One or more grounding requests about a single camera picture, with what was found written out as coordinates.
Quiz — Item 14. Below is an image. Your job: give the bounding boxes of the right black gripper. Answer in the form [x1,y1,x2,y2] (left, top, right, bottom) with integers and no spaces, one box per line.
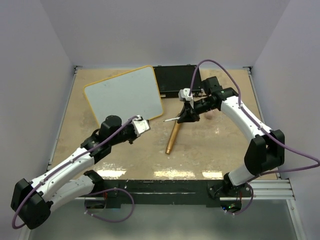
[177,97,217,123]

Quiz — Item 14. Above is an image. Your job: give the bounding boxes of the red white marker pen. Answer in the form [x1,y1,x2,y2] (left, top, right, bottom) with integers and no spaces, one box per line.
[163,116,180,122]

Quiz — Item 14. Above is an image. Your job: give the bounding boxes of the yellow framed whiteboard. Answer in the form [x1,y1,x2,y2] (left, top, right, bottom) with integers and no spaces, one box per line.
[83,65,164,125]

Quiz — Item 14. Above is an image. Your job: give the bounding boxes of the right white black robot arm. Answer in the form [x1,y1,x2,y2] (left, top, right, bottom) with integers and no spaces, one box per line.
[177,76,285,197]

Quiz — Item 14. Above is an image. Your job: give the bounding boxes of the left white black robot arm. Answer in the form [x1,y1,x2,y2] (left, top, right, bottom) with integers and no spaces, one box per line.
[10,115,150,230]

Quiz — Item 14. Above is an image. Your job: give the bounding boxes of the gold microphone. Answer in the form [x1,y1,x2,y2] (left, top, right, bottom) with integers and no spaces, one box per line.
[165,122,181,155]

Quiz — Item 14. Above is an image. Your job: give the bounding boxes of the pink microphone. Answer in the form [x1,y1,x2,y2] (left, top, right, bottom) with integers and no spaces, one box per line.
[204,110,215,120]

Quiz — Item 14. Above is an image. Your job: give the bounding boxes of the black hard case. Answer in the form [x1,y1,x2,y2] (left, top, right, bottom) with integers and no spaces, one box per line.
[153,64,196,99]

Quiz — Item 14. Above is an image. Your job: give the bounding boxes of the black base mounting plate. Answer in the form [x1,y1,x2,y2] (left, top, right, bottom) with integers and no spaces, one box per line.
[74,178,253,210]

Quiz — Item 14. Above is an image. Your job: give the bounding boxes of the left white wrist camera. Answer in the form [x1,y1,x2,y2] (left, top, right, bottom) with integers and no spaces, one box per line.
[131,115,151,137]

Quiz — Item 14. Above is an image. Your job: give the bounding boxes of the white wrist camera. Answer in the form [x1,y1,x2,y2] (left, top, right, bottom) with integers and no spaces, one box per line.
[178,88,193,102]
[131,115,151,137]

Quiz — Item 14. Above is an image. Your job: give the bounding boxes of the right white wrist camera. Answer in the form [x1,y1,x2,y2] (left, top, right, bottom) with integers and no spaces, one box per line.
[178,88,193,102]

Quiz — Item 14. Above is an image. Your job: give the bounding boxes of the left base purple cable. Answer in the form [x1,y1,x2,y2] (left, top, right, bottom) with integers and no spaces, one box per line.
[84,187,135,223]

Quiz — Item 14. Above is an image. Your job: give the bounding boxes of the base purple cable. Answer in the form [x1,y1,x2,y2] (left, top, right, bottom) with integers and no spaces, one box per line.
[223,184,255,216]
[84,187,135,223]

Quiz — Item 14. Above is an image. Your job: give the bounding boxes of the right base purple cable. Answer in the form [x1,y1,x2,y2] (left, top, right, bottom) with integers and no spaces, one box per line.
[223,184,255,216]

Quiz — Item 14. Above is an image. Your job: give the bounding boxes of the aluminium frame rails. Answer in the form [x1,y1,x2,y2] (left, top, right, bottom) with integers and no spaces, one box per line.
[18,65,307,240]

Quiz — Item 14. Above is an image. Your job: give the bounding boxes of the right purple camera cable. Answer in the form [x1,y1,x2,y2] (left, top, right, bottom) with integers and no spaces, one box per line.
[189,59,320,176]

